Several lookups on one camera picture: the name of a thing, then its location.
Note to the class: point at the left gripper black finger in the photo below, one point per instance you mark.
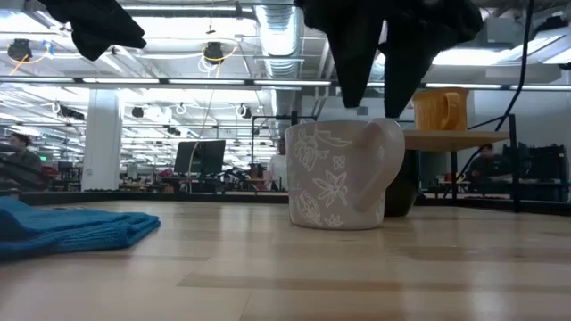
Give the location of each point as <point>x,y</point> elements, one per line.
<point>127,33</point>

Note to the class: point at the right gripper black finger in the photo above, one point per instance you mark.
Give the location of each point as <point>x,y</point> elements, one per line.
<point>354,62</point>
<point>403,67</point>

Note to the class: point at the yellow translucent cup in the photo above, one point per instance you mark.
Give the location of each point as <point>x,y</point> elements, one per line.
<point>435,111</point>

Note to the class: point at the grey floral print mug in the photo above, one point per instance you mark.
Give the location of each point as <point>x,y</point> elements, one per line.
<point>330,178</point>

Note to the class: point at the black mug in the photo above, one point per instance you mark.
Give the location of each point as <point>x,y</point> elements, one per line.
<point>401,196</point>

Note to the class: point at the wooden shelf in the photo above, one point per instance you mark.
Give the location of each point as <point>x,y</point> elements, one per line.
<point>450,140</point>

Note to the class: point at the long ceiling light strip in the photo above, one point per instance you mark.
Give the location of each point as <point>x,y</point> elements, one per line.
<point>468,85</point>
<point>201,81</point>

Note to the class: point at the black ceiling device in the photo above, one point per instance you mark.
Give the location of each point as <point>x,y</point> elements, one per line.
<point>214,52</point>
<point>19,50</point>

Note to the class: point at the white pillar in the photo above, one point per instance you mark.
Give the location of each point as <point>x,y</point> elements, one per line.
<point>102,142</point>

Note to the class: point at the person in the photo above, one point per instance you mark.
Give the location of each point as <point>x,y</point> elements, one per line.
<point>278,171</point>
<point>22,158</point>
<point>488,167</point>

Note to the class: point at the dark background monitor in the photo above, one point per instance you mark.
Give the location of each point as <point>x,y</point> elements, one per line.
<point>201,158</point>

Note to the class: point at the blue folded cloth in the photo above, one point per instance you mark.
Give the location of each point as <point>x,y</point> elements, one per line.
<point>67,232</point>

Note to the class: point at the silver ceiling duct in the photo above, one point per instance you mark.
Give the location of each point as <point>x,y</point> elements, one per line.
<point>281,40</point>

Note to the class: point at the black background rig frame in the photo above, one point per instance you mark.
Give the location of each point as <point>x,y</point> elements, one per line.
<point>285,117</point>

